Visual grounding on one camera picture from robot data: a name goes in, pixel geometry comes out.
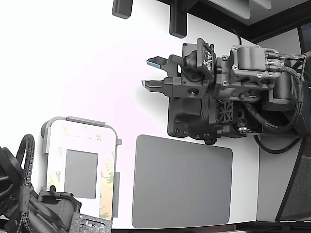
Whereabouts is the black braided cable loop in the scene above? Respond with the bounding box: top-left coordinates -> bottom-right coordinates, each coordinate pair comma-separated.
15,133 -> 36,192

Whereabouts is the short black bracket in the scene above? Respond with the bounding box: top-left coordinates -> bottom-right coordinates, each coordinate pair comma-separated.
111,0 -> 134,19

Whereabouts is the gray printed fixture frame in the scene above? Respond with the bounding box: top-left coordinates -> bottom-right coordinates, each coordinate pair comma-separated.
40,116 -> 122,218

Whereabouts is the large gray rounded mat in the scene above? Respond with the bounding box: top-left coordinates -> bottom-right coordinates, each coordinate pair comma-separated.
131,134 -> 233,229

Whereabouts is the gray braided cable pair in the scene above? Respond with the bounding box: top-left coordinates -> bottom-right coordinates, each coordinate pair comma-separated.
266,50 -> 311,133

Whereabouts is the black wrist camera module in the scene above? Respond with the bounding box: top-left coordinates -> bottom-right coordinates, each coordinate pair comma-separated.
181,38 -> 217,82

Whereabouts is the long black bracket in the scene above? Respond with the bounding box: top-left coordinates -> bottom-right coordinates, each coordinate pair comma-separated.
169,0 -> 188,39

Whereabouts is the dark gray six-joint robot arm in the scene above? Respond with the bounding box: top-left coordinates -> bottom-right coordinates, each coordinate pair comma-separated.
200,45 -> 311,146

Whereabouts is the gray square pad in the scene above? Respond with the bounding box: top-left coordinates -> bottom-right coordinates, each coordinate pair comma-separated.
64,149 -> 99,199

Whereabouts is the thin black cable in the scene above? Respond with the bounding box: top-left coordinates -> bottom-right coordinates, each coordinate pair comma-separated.
253,134 -> 302,155
229,28 -> 242,47

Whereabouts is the dark speckled panel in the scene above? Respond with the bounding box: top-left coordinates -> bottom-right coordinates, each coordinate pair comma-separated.
275,132 -> 311,222

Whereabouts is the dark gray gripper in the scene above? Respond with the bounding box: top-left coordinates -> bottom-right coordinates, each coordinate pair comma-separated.
141,43 -> 217,98

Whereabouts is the white rounded plate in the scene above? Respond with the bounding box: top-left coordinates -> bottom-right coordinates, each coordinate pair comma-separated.
46,120 -> 116,219

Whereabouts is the gray circuit board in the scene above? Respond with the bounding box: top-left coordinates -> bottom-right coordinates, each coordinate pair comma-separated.
69,213 -> 113,233

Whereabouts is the pale 3M tape liner strip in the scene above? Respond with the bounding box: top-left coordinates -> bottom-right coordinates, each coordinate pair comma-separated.
62,123 -> 104,143
47,145 -> 61,192

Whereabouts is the black frame beam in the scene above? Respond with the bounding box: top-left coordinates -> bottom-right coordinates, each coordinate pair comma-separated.
156,0 -> 311,44

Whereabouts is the small gray panel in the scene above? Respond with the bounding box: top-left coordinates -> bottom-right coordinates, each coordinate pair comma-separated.
251,0 -> 273,10

